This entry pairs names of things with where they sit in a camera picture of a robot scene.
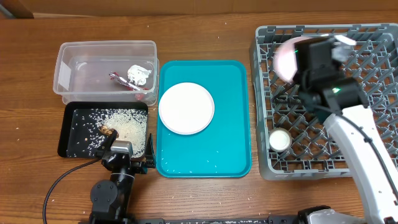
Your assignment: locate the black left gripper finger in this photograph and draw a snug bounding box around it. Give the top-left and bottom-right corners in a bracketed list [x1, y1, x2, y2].
[95, 130, 118, 157]
[144, 133, 155, 168]

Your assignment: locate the rice and food waste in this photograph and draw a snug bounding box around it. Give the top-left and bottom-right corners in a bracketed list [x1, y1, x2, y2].
[66, 109, 147, 159]

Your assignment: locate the pink plate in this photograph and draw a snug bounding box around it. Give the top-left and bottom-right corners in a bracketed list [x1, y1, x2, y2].
[159, 82, 215, 135]

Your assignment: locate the red foil snack wrapper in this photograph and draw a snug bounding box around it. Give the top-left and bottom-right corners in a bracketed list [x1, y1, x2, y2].
[109, 72, 146, 101]

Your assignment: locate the white tissue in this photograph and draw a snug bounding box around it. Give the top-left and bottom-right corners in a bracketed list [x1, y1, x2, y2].
[127, 65, 152, 86]

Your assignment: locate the cream paper cup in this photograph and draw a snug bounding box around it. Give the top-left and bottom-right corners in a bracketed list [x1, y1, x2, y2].
[269, 128, 292, 152]

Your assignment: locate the pink bowl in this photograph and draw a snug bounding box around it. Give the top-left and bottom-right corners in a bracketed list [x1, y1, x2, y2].
[273, 36, 310, 83]

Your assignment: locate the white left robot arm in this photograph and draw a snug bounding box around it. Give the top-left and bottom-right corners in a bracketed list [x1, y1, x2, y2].
[89, 131, 156, 223]

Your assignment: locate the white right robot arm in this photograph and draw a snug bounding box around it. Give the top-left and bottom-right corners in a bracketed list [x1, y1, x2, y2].
[293, 35, 397, 223]

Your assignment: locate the grey dishwasher rack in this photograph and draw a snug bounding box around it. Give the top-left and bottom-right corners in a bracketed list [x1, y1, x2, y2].
[249, 24, 397, 180]

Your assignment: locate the black plastic tray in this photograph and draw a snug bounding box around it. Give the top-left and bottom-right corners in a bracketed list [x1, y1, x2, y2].
[58, 101, 148, 160]

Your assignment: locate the clear plastic container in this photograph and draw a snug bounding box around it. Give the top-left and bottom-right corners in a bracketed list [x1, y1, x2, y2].
[53, 40, 159, 106]

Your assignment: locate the teal serving tray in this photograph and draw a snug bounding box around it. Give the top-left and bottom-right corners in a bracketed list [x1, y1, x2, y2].
[156, 60, 252, 178]

